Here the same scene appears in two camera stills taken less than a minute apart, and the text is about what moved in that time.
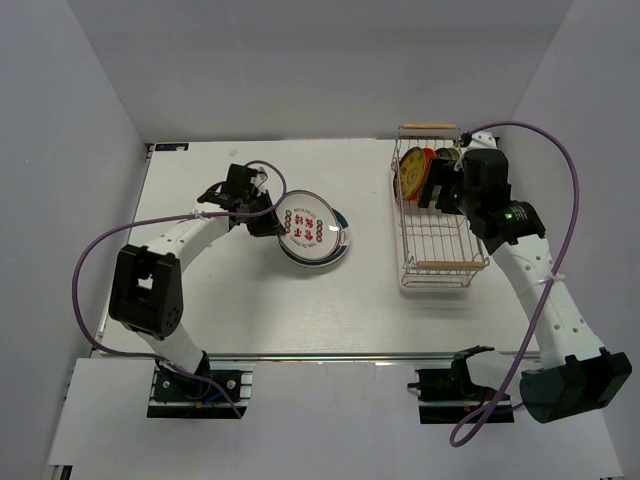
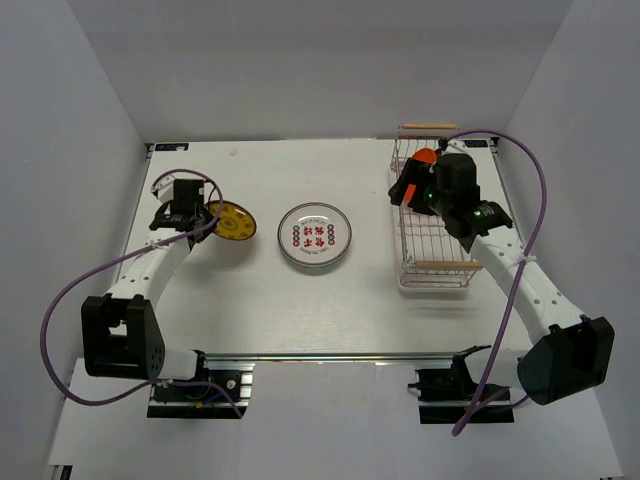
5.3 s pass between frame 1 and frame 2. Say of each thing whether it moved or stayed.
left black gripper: moved
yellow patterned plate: moved
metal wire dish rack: stayed
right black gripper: moved
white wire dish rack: stayed
